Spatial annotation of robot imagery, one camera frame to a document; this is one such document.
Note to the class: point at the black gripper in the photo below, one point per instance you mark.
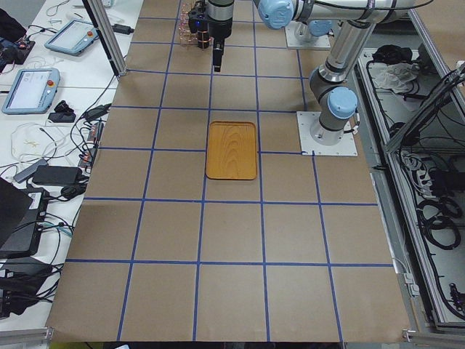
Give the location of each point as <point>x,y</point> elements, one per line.
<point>220,28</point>

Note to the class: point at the wooden tray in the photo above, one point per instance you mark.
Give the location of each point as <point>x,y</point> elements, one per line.
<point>231,151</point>

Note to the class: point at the upper teach pendant tablet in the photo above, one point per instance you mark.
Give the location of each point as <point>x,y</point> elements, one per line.
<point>73,38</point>

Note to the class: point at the teach pendant tablet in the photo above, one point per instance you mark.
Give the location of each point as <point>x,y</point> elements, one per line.
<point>73,38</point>
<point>32,91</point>

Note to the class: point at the white crumpled cloth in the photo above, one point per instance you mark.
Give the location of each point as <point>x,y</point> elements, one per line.
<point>398,77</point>

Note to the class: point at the lower teach pendant tablet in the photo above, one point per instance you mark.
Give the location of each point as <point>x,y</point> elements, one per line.
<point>32,91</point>

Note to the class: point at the black power adapter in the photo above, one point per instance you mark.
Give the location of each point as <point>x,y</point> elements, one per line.
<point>56,176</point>

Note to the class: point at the black laptop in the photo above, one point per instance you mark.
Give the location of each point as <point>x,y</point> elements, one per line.
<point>22,210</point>

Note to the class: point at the copper wire bottle basket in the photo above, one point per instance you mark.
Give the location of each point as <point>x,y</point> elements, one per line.
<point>201,40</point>

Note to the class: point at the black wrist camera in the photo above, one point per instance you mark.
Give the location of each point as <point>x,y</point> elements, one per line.
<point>197,18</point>

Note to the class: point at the aluminium frame post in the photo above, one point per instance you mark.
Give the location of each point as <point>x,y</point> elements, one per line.
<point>101,23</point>

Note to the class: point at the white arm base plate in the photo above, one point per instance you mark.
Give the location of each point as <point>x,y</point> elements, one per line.
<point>318,141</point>

